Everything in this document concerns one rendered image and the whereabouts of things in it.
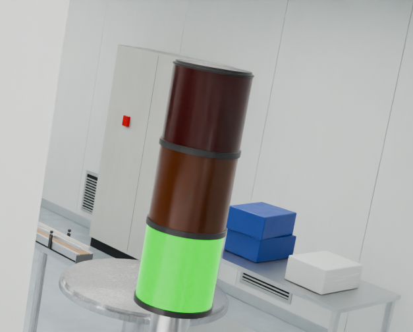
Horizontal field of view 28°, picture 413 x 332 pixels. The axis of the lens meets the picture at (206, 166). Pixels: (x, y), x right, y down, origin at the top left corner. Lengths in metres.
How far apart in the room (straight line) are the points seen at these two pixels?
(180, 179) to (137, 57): 7.47
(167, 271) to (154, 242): 0.02
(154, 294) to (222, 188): 0.08
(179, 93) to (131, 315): 3.73
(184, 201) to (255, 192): 6.93
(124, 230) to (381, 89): 2.89
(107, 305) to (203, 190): 3.74
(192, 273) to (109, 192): 7.72
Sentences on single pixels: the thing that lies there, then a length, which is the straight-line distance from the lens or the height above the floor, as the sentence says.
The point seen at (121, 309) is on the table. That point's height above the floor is 0.93.
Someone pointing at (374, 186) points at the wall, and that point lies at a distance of 6.69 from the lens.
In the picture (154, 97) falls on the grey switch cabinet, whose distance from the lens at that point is 7.74.
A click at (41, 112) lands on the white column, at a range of 2.17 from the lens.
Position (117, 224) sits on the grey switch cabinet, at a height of 0.34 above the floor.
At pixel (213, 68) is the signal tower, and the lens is 0.48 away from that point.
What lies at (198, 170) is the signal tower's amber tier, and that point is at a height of 2.29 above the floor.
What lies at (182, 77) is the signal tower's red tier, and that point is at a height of 2.34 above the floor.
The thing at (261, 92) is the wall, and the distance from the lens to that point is 7.39.
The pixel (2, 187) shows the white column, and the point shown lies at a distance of 2.15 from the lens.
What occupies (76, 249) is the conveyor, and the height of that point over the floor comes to 0.93.
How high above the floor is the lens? 2.37
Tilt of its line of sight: 9 degrees down
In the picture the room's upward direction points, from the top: 10 degrees clockwise
